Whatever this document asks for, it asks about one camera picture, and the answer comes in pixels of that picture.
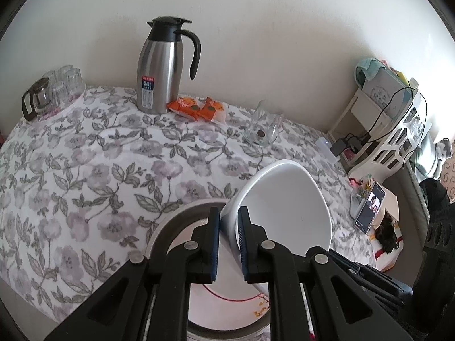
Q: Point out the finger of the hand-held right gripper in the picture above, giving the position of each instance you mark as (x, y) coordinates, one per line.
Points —
(384, 284)

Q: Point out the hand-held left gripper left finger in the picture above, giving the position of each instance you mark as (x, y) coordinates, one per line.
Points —
(213, 241)

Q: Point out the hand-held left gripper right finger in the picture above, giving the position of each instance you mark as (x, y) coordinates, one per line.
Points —
(242, 241)

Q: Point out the stainless steel basin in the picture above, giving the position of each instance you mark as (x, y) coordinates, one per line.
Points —
(170, 220)

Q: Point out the white square bowl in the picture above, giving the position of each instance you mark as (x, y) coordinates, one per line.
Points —
(288, 206)

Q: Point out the white plate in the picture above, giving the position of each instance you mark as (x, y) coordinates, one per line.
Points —
(220, 312)

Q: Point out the smartphone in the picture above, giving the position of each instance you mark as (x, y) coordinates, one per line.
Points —
(370, 207)

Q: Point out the grey plush toy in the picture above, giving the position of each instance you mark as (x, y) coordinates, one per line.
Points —
(444, 147)

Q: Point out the clear glass cup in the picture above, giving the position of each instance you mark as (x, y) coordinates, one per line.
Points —
(261, 131)

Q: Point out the white lattice rack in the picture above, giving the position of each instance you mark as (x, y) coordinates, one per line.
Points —
(398, 142)

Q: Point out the small white device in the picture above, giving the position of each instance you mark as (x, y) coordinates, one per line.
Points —
(326, 148)

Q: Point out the orange snack packet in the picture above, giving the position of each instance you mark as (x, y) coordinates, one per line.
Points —
(211, 109)
(183, 106)

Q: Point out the black power adapter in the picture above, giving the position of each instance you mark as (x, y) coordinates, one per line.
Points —
(339, 147)

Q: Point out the floral tablecloth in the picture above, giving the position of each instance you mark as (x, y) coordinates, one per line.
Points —
(89, 167)

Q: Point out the white bedside shelf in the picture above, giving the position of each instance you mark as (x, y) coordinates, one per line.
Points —
(355, 117)

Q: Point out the stainless steel thermos jug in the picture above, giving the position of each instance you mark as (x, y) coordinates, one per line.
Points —
(160, 67)

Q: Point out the teal cloth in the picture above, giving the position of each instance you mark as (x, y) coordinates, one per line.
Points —
(369, 71)

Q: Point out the clear drinking glass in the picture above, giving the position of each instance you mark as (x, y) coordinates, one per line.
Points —
(50, 77)
(60, 94)
(73, 80)

